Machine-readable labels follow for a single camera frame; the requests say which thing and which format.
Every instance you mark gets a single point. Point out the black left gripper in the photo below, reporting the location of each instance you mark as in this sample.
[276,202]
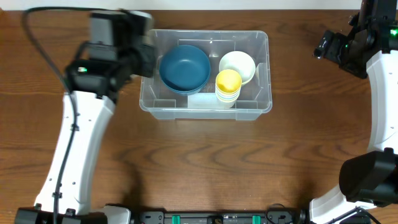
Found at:
[150,67]

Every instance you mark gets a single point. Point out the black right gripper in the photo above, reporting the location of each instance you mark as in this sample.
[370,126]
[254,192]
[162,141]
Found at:
[336,52]

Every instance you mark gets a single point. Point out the dark blue bowl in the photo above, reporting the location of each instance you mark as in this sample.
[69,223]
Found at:
[185,62]
[185,87]

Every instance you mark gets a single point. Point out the white small bowl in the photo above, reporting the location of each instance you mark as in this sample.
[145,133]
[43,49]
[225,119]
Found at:
[240,62]

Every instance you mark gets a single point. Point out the yellow plastic cup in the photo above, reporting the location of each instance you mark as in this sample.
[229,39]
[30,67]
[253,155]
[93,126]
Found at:
[228,81]

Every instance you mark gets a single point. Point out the cream plastic cup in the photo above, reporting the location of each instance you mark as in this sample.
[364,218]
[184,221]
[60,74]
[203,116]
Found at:
[225,104]

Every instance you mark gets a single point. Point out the orange-yellow plastic cup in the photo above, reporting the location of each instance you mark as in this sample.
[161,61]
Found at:
[227,100]

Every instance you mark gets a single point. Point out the light blue plastic cup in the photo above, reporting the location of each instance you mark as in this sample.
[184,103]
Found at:
[227,96]

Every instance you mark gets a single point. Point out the pink plastic cup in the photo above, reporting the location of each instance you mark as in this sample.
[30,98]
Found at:
[225,93]

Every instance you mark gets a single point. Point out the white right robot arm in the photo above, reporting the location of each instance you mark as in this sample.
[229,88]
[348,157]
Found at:
[370,180]

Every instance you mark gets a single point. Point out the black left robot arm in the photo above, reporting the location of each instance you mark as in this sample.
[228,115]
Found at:
[88,105]

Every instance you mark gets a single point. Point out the clear plastic storage bin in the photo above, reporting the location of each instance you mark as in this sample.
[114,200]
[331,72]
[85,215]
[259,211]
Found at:
[255,98]

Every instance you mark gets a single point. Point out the white label in bin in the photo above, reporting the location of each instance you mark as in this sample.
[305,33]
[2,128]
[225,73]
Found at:
[203,101]

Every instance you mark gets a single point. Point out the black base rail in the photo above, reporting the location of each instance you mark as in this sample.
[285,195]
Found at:
[274,215]

